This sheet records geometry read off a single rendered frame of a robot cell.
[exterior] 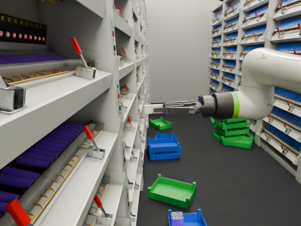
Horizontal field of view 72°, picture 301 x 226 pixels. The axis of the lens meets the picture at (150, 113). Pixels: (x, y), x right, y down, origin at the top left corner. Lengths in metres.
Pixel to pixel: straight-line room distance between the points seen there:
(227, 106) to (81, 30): 0.51
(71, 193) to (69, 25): 0.47
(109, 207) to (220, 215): 0.95
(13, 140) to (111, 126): 0.49
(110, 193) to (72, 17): 0.56
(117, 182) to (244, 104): 0.51
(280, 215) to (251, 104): 1.04
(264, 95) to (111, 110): 0.49
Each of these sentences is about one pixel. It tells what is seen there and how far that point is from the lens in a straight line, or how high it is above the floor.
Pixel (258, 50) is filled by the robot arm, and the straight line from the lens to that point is 0.73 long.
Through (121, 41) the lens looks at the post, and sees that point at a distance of 1.37.
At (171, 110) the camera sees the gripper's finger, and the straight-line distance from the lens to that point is 0.68.
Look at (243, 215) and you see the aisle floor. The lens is 1.57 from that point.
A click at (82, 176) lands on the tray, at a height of 0.76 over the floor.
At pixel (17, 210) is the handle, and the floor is 0.84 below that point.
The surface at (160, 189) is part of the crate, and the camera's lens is 1.68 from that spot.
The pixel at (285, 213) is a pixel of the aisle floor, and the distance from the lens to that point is 1.68.
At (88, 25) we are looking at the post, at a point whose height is 1.09.
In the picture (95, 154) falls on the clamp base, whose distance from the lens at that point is 0.54.
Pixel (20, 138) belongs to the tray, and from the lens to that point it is 0.25.
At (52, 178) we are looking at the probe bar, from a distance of 0.45.
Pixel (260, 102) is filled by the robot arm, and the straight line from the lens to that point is 0.73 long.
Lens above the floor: 1.01
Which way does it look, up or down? 16 degrees down
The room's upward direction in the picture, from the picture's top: 3 degrees counter-clockwise
